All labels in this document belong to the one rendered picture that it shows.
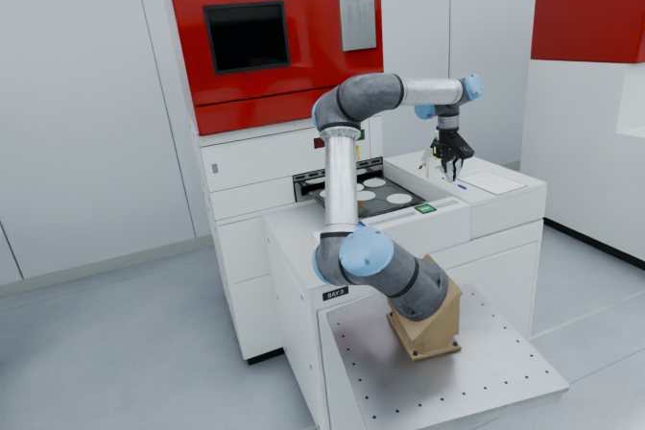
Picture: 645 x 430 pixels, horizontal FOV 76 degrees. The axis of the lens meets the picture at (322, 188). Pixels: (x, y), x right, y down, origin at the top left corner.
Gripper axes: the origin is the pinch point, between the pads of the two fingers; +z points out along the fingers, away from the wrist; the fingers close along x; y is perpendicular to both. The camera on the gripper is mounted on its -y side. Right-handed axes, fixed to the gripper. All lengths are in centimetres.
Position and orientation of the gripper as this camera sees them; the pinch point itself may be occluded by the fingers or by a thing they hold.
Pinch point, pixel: (453, 179)
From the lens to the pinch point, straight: 161.4
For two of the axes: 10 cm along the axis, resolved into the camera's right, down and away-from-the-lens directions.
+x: -9.2, 2.5, -3.0
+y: -3.6, -3.0, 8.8
